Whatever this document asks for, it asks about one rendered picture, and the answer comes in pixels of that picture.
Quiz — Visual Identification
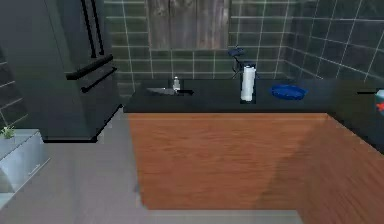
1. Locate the blue bowl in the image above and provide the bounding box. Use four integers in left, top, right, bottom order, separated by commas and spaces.
270, 84, 308, 101

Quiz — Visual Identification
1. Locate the white paper towel roll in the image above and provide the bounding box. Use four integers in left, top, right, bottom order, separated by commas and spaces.
240, 60, 257, 104

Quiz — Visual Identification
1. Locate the teal and red box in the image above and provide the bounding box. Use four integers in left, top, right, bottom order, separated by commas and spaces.
374, 88, 384, 118

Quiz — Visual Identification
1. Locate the pale grey cabinet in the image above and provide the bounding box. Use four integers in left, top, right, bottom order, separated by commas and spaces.
0, 128, 52, 208

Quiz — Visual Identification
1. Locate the black handled kitchen knife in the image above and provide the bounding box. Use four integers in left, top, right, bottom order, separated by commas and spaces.
146, 87, 195, 97

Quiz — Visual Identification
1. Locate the dark grey fridge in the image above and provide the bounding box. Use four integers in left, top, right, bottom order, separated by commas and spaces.
0, 0, 124, 144

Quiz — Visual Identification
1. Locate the wooden window shutter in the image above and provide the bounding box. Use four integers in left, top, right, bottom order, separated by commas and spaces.
146, 0, 231, 51

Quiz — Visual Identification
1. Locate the small green plant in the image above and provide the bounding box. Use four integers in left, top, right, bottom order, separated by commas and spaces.
0, 125, 16, 140

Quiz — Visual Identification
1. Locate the wooden counter with black top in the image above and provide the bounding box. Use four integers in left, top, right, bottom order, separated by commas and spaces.
122, 78, 384, 224

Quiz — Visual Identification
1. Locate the black fridge handle bar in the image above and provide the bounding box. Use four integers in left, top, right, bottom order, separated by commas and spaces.
90, 0, 105, 56
81, 66, 118, 94
80, 0, 98, 59
65, 54, 115, 81

